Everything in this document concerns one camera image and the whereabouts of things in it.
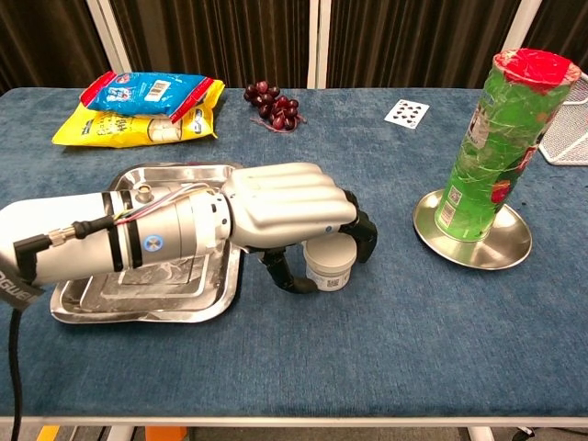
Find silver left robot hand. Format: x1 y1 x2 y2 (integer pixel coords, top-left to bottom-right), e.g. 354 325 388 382
220 162 379 295

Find small white jar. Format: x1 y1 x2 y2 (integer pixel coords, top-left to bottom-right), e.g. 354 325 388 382
302 233 358 292

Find green Pringles can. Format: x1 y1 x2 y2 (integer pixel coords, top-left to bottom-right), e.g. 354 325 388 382
435 47 582 243

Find dark red grape bunch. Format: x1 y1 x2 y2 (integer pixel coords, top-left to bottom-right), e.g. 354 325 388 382
243 80 308 135

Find hearts playing card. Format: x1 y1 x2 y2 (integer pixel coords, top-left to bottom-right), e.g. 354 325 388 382
383 99 431 130

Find blue tablecloth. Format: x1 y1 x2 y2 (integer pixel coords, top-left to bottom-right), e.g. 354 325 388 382
0 86 588 419

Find rectangular stainless steel tray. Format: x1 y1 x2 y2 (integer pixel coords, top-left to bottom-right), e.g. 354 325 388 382
50 162 245 324

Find dark brown curtain panel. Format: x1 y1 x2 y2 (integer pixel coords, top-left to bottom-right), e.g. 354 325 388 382
523 0 588 77
326 0 523 89
0 0 106 96
108 0 311 89

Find blue and red snack bag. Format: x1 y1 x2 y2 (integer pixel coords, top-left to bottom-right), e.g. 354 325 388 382
80 71 216 124

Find yellow snack bag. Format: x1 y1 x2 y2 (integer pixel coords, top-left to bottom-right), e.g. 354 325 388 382
51 78 226 149

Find round stainless steel plate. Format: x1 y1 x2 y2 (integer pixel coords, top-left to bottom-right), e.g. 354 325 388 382
412 188 534 271

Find orange box under table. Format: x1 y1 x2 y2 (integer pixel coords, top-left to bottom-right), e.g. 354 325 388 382
145 426 188 441

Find white partition post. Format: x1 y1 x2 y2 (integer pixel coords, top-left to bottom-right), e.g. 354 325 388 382
306 0 333 89
85 0 134 77
487 0 544 89

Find white table frame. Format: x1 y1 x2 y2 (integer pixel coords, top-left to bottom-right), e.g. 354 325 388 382
0 414 588 441

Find white wire mesh basket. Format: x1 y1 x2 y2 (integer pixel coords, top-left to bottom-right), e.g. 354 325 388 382
537 71 588 166

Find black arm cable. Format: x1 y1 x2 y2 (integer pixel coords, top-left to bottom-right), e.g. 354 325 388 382
0 215 119 441

